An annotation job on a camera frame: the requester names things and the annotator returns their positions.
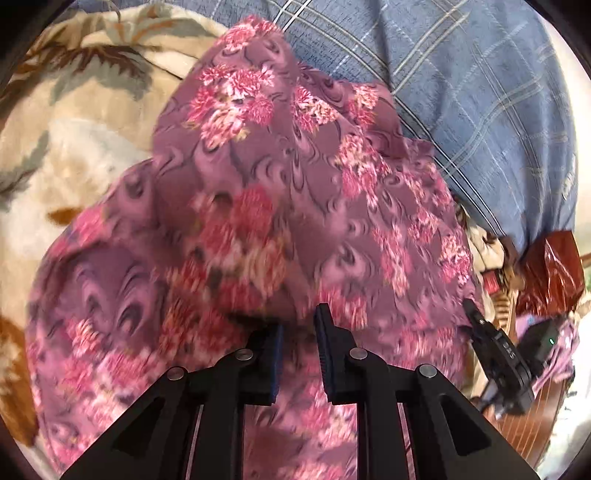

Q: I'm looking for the purple floral shirt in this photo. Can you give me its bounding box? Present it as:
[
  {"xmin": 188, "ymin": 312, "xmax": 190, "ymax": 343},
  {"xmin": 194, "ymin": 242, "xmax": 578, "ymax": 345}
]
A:
[{"xmin": 25, "ymin": 14, "xmax": 485, "ymax": 480}]

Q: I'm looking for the blue plaid pillow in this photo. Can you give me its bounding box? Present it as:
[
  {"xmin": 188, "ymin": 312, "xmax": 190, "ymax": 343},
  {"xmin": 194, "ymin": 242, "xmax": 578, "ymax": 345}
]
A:
[{"xmin": 76, "ymin": 0, "xmax": 580, "ymax": 254}]

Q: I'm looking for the red plastic bag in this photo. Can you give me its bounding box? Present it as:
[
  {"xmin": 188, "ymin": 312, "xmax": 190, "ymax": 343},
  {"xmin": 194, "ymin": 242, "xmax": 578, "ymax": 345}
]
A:
[{"xmin": 516, "ymin": 231, "xmax": 586, "ymax": 315}]

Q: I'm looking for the wooden slatted panel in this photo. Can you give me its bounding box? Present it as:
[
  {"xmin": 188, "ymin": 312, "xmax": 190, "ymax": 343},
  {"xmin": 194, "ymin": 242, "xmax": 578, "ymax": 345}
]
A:
[{"xmin": 480, "ymin": 277, "xmax": 573, "ymax": 468}]

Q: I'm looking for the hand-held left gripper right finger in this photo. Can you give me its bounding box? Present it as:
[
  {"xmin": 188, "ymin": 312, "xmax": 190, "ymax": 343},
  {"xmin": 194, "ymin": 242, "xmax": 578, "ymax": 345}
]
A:
[{"xmin": 314, "ymin": 302, "xmax": 541, "ymax": 480}]

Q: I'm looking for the cream leaf print blanket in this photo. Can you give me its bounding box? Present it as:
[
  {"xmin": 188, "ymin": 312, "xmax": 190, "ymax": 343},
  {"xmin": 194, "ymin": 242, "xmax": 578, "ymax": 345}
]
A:
[{"xmin": 0, "ymin": 9, "xmax": 522, "ymax": 450}]

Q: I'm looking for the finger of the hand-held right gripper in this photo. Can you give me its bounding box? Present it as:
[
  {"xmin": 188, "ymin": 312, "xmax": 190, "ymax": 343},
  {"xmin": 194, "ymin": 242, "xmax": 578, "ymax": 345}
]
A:
[{"xmin": 463, "ymin": 298, "xmax": 491, "ymax": 344}]

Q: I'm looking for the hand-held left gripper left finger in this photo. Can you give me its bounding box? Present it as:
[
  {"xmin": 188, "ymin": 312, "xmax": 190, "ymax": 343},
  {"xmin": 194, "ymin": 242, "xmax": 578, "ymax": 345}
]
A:
[{"xmin": 60, "ymin": 323, "xmax": 284, "ymax": 480}]

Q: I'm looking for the light purple cloth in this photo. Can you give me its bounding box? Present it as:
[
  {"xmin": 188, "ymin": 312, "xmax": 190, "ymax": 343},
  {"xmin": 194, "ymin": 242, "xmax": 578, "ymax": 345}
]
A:
[{"xmin": 515, "ymin": 314, "xmax": 581, "ymax": 403}]

